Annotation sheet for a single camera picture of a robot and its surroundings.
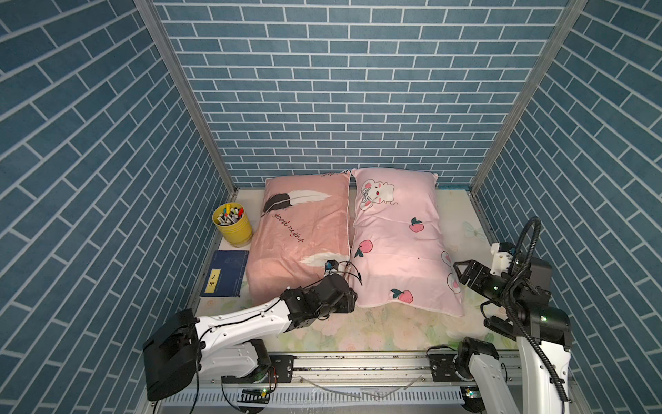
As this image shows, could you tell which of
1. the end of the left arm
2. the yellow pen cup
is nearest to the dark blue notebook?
the yellow pen cup

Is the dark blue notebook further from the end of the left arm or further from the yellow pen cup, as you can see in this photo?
the end of the left arm

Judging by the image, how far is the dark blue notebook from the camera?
2.97ft

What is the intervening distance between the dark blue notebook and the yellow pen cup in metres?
0.04

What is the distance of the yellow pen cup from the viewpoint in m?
0.93
